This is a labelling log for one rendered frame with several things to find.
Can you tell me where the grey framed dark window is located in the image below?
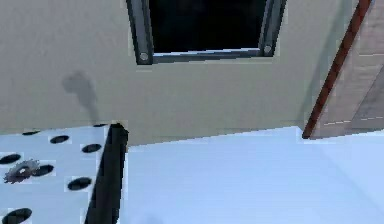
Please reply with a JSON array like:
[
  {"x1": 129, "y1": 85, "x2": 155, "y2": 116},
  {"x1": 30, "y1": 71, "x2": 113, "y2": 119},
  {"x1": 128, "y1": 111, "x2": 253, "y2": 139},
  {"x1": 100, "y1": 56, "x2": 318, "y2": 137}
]
[{"x1": 125, "y1": 0, "x2": 288, "y2": 66}]

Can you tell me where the white bin with black holes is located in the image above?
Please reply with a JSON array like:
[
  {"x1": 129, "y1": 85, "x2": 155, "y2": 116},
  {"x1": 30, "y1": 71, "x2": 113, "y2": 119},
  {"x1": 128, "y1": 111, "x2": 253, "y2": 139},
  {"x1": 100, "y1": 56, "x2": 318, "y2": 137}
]
[{"x1": 0, "y1": 122, "x2": 130, "y2": 224}]

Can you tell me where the small grey round object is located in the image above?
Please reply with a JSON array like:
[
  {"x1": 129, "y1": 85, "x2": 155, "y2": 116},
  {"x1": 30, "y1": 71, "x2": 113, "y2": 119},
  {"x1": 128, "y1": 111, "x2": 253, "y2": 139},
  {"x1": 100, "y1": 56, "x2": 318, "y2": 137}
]
[{"x1": 3, "y1": 158, "x2": 41, "y2": 185}]

